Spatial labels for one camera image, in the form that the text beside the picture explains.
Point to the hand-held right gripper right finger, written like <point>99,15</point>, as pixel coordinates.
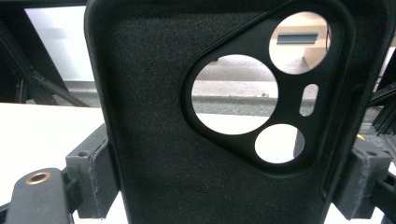
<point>361,183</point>

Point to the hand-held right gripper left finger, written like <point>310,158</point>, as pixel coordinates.
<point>93,174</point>

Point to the black phone case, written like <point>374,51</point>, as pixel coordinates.
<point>149,124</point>

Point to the black metal stand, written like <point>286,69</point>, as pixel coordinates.
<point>37,77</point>

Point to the wooden desk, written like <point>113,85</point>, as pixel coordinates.
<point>289,59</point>

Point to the black metal frame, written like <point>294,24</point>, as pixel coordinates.
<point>384,105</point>

